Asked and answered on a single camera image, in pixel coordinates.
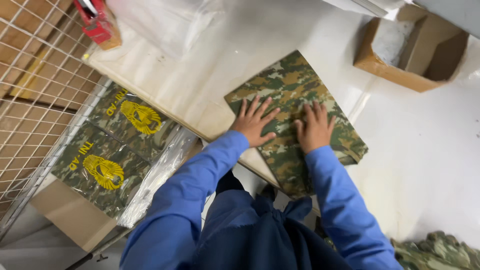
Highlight beige wooden board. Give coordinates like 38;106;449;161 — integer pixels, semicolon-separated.
83;22;283;189

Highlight flat brown cardboard carton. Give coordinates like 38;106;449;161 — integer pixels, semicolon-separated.
29;175;121;253

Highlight red tape dispenser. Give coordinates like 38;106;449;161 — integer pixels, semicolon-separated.
73;0;113;46

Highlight heap of camouflage cloth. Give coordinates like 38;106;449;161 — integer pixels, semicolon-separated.
390;230;480;270

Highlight open brown cardboard box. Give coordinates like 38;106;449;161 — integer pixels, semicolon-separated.
353;3;470;94

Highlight stack of clear plastic bags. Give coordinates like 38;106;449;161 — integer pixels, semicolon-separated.
116;127;200;229

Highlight person's right hand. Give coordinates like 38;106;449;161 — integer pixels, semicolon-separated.
293;100;337;155

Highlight bagged camouflage shirt yellow emblem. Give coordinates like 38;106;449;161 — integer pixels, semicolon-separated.
50;121;151;219
86;86;181;162

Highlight clear plastic sheet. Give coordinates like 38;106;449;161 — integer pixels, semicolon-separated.
106;0;226;61

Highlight person's left hand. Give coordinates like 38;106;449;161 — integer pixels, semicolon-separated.
229;95;281;148

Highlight white wire mesh rack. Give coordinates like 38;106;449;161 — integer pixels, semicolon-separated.
0;0;113;241

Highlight grey metal rod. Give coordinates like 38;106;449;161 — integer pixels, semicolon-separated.
65;225;133;270

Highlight brown wooden planks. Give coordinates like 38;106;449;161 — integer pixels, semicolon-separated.
0;0;103;211

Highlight person's dark blue clothing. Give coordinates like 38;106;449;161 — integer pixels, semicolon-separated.
193;170;354;270

